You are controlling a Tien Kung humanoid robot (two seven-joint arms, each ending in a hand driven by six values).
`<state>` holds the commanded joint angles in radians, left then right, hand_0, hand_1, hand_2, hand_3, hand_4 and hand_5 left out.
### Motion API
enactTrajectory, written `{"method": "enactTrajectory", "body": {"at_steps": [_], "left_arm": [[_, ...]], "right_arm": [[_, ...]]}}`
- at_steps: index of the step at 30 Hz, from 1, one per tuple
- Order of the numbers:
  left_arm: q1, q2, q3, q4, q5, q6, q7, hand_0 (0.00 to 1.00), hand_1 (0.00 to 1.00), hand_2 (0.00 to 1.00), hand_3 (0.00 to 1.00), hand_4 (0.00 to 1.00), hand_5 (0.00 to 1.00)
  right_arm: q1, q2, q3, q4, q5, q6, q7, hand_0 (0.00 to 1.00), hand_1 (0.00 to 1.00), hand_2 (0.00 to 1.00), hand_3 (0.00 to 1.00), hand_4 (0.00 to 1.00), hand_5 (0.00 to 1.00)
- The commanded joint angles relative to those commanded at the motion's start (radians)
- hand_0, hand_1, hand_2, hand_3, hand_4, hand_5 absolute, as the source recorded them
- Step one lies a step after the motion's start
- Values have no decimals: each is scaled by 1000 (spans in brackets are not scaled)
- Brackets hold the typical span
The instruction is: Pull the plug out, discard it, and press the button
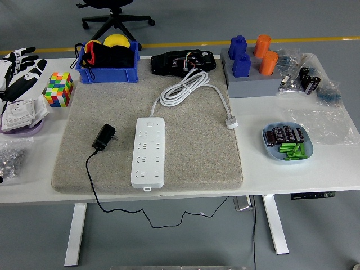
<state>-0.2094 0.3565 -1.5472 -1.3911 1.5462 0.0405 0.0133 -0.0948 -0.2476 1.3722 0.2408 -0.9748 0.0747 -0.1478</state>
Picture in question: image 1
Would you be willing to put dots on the black cylindrical capacitor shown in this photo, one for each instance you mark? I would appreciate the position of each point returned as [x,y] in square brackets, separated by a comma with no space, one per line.
[278,134]
[299,135]
[288,132]
[269,138]

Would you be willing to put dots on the bag of black capacitors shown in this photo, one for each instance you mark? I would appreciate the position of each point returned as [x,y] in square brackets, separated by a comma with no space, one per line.
[309,80]

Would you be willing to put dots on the purple plate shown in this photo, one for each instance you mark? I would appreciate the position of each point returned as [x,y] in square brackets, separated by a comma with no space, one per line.
[17,133]

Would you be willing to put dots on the clear empty plastic bag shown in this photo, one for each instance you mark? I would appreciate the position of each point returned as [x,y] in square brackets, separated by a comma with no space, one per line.
[323,123]

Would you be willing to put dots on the white three-pin plug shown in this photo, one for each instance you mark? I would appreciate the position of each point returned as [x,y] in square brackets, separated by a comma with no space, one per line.
[231,123]

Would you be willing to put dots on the black opened electronic device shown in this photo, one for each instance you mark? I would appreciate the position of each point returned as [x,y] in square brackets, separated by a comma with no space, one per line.
[168,63]

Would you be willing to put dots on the blue plastic block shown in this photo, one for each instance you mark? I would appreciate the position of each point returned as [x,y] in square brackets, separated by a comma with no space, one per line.
[242,66]
[237,46]

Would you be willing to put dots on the white table leg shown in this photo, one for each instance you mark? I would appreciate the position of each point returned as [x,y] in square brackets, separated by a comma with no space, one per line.
[74,239]
[277,225]

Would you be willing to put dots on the light blue plate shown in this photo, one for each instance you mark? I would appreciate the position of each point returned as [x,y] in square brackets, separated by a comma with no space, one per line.
[270,153]

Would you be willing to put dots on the silver bracket under table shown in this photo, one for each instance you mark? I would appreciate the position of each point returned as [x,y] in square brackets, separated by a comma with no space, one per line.
[242,204]

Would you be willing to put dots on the yellow ball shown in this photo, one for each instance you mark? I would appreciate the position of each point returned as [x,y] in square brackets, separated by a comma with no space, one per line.
[116,40]

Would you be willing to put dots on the black table control panel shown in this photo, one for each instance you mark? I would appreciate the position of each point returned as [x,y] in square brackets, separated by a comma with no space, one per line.
[312,195]

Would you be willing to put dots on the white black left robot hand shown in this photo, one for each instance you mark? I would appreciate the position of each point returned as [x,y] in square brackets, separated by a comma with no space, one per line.
[21,76]

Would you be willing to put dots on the bag of screws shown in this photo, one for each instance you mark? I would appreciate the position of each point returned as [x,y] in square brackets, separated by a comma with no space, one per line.
[12,161]

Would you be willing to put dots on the black office chair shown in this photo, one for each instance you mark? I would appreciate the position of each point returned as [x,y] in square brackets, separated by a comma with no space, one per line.
[118,19]

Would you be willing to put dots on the colourful puzzle cube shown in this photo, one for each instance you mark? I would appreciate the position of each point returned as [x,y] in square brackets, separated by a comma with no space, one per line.
[59,90]

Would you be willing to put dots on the orange cylinder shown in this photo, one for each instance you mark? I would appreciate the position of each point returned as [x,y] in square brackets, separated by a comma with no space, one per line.
[268,63]
[262,45]

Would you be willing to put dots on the grey block holder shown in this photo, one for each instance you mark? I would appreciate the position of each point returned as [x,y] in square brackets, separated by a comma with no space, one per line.
[253,85]

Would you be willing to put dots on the bag of blue resistors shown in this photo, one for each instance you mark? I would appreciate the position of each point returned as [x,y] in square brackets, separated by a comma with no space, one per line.
[287,60]

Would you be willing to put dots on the blue plastic bin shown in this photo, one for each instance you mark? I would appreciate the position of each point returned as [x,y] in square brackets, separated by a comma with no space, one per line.
[112,75]

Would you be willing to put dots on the white power strip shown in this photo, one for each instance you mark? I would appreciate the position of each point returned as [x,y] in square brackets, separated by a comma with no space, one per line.
[147,168]

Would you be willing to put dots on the grey-brown mat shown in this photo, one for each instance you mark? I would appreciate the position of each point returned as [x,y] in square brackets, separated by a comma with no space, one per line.
[197,157]

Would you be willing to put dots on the bag of blue components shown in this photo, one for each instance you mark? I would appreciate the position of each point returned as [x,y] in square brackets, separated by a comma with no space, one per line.
[329,94]

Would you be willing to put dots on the bag of small metal parts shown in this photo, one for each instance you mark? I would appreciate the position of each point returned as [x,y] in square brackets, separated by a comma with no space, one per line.
[292,85]

